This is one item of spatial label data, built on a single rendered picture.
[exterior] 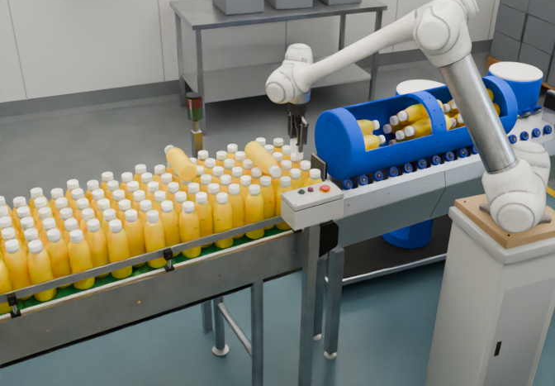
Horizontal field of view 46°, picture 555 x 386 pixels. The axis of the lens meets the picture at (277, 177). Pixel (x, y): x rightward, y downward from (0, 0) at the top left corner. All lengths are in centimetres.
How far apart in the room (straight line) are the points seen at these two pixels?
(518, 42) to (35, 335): 527
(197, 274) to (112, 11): 362
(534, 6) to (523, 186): 436
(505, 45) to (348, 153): 431
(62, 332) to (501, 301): 149
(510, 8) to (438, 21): 468
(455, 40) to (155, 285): 125
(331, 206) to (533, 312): 85
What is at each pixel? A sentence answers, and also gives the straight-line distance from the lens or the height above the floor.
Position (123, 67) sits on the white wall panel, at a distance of 578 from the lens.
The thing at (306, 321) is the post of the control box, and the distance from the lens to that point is 261.
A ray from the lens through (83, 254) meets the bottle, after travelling 217.
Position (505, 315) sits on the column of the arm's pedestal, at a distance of 250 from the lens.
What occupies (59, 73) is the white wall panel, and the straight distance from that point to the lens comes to 574.
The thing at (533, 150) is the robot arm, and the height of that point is 130.
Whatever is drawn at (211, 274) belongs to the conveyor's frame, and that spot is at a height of 83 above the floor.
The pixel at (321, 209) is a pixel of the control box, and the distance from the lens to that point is 228.
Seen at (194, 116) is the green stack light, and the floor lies 118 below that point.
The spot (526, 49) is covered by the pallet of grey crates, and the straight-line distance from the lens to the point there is 647.
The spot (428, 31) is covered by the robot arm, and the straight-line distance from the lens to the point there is 195.
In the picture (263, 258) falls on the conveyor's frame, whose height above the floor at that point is 83.
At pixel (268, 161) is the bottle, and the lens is 236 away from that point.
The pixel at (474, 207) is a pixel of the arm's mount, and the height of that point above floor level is 103.
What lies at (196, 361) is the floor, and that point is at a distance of 321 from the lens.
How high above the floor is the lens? 228
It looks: 30 degrees down
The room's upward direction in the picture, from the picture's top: 1 degrees clockwise
